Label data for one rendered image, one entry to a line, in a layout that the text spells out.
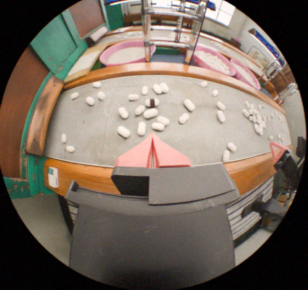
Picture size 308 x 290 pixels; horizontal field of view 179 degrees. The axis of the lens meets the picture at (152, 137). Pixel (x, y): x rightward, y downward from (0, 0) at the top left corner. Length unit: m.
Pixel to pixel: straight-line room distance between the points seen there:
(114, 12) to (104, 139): 2.82
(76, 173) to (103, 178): 0.09
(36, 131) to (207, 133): 0.53
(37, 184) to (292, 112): 5.30
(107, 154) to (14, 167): 0.36
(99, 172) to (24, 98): 0.39
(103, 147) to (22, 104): 0.36
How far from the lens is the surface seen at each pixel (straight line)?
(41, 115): 0.41
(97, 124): 0.30
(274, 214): 0.60
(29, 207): 1.46
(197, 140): 0.27
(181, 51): 0.70
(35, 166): 0.46
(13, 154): 0.44
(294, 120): 4.85
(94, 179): 0.26
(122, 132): 0.24
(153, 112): 0.25
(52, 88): 0.46
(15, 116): 0.44
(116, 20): 2.91
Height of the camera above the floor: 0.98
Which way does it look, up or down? 76 degrees down
